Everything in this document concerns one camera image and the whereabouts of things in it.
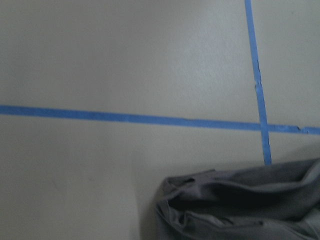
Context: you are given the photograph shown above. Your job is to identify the dark brown t-shirt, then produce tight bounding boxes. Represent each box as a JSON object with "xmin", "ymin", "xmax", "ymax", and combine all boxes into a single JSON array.
[{"xmin": 155, "ymin": 159, "xmax": 320, "ymax": 240}]

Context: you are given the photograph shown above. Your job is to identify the brown paper table cover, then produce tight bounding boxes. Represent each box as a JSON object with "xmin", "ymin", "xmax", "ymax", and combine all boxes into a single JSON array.
[{"xmin": 0, "ymin": 0, "xmax": 320, "ymax": 240}]

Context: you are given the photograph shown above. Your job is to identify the blue tape cross line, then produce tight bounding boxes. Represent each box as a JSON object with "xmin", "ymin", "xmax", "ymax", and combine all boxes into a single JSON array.
[{"xmin": 244, "ymin": 0, "xmax": 272, "ymax": 165}]

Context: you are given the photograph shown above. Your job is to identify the blue tape grid line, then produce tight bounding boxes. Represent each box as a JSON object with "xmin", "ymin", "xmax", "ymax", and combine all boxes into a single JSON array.
[{"xmin": 0, "ymin": 105, "xmax": 320, "ymax": 135}]

